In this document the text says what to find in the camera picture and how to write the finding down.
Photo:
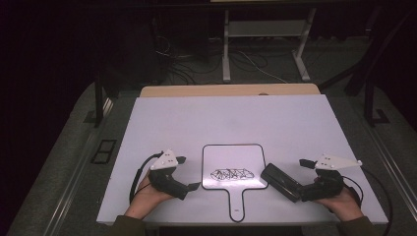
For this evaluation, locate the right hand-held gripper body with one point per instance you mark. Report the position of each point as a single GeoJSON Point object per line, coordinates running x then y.
{"type": "Point", "coordinates": [324, 187]}

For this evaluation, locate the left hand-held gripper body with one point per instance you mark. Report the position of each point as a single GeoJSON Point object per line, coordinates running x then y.
{"type": "Point", "coordinates": [165, 182]}

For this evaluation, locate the black whiteboard eraser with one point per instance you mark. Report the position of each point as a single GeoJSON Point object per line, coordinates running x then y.
{"type": "Point", "coordinates": [280, 181]}

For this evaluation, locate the white paddle-shaped whiteboard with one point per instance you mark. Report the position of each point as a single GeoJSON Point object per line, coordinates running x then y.
{"type": "Point", "coordinates": [234, 164]}

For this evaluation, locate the person's right hand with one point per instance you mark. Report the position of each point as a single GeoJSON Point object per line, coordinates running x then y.
{"type": "Point", "coordinates": [341, 205]}

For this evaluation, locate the person's left hand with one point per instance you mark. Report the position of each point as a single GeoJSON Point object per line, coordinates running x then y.
{"type": "Point", "coordinates": [147, 200]}

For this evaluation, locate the light wooden table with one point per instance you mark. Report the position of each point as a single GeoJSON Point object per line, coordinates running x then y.
{"type": "Point", "coordinates": [229, 89]}

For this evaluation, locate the black metal stand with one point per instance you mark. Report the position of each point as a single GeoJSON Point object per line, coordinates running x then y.
{"type": "Point", "coordinates": [369, 105]}

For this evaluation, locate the black floor socket frame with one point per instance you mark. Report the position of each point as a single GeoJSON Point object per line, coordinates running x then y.
{"type": "Point", "coordinates": [104, 151]}

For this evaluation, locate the white metal stand frame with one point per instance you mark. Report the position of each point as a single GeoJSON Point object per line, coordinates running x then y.
{"type": "Point", "coordinates": [265, 29]}

